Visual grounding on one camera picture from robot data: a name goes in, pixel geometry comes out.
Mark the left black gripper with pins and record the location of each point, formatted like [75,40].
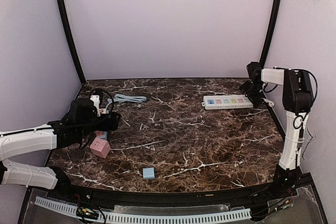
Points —
[113,121]

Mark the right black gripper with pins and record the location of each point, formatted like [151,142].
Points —
[250,87]

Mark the pink plug adapter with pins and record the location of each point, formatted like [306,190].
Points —
[99,134]

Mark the white colourful power strip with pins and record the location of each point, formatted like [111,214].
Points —
[226,102]

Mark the pink cube socket adapter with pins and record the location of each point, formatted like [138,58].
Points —
[100,147]

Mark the blue plug adapter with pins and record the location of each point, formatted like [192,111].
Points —
[148,173]

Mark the blue-grey power strip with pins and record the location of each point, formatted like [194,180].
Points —
[105,134]

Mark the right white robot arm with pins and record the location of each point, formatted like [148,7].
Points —
[298,98]

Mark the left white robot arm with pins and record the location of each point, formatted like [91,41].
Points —
[25,141]

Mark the small green circuit board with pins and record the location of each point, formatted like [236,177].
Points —
[86,213]

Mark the right black frame post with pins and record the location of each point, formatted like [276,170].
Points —
[269,32]

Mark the black frame post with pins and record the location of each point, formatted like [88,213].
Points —
[269,32]
[70,41]

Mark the black front frame rail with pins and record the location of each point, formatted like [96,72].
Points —
[252,196]

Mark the white slotted cable duct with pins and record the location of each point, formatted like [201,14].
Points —
[123,214]

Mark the left black frame post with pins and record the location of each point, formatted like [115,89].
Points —
[70,41]

